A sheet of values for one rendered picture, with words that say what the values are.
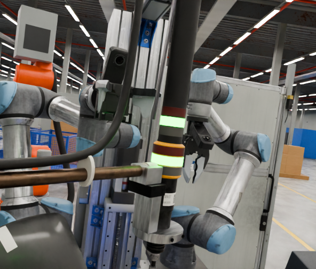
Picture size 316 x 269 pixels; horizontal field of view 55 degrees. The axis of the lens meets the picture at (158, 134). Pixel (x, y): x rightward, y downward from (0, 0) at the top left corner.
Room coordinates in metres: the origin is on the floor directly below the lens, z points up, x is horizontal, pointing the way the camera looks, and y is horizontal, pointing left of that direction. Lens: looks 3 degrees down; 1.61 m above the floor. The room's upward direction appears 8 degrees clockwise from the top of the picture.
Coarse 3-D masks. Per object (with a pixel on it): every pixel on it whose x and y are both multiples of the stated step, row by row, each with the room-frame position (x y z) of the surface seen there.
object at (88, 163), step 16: (128, 64) 0.34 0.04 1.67; (128, 80) 0.34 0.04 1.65; (128, 96) 0.34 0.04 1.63; (112, 128) 0.33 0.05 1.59; (96, 144) 0.32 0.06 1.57; (0, 160) 0.24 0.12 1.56; (16, 160) 0.25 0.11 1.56; (32, 160) 0.26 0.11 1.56; (48, 160) 0.28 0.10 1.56; (64, 160) 0.29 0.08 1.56; (80, 160) 0.32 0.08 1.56
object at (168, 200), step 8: (168, 184) 0.40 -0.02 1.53; (176, 184) 0.41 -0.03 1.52; (168, 192) 0.40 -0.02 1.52; (168, 200) 0.40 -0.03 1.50; (160, 208) 0.40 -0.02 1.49; (168, 208) 0.40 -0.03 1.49; (160, 216) 0.40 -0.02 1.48; (168, 216) 0.41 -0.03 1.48; (160, 224) 0.40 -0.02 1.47; (168, 224) 0.41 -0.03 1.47; (152, 248) 0.40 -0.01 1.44; (160, 248) 0.41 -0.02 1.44
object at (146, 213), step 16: (144, 176) 0.37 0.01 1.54; (160, 176) 0.38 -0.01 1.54; (144, 192) 0.37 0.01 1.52; (160, 192) 0.38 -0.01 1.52; (144, 208) 0.39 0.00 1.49; (144, 224) 0.38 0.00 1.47; (176, 224) 0.43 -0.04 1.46; (144, 240) 0.39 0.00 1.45; (160, 240) 0.38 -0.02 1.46; (176, 240) 0.39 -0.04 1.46
